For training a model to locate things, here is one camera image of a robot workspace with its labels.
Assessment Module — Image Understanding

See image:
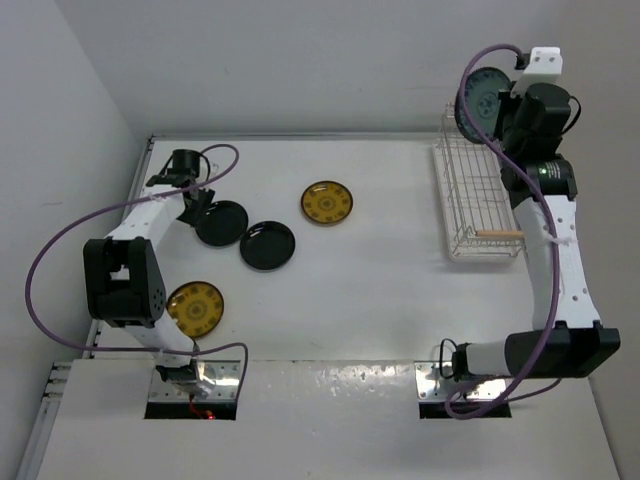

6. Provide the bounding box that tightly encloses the blue green patterned plate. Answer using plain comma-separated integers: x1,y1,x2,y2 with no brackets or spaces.
454,67,511,144

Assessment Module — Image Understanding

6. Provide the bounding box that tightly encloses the yellow patterned plate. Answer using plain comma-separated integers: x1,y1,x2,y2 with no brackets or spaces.
300,180,354,227
166,281,225,339

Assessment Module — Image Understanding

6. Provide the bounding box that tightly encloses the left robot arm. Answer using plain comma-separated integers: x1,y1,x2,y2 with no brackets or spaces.
83,149,215,398

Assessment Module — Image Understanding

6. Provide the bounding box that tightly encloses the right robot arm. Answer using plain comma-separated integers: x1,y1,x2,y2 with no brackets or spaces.
452,83,621,380

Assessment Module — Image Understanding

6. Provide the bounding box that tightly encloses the black plate far left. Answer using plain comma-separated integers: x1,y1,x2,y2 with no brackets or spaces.
195,200,249,248

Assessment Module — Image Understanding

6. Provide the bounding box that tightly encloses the black plate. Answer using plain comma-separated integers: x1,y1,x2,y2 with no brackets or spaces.
239,221,296,271
195,200,249,248

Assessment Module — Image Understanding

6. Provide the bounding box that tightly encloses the black plate centre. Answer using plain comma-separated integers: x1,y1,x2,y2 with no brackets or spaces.
239,221,296,271

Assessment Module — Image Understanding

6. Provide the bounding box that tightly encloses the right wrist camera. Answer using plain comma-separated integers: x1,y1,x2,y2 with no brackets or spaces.
510,47,563,98

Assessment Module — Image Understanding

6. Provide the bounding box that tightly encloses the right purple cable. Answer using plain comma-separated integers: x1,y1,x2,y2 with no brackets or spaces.
444,43,569,420

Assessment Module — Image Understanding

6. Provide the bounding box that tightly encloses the purple cable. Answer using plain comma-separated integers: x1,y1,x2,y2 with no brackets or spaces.
24,143,250,401
444,43,569,420

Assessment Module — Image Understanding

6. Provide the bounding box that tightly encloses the white wire dish rack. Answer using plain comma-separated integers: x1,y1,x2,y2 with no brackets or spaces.
433,103,523,263

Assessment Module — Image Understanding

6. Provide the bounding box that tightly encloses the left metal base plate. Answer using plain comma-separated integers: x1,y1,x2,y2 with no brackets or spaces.
148,360,242,403

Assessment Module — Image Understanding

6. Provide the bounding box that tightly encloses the metal base plate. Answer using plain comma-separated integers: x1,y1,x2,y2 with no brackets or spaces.
148,360,242,403
414,361,507,403

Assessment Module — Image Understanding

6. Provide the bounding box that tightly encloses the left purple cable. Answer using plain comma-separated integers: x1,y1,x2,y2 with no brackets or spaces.
24,143,250,401

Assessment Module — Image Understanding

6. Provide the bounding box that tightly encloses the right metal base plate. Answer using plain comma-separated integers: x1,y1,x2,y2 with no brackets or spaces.
414,361,507,403

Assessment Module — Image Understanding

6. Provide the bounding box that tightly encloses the aluminium table frame rail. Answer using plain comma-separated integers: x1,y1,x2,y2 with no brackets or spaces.
19,132,571,480

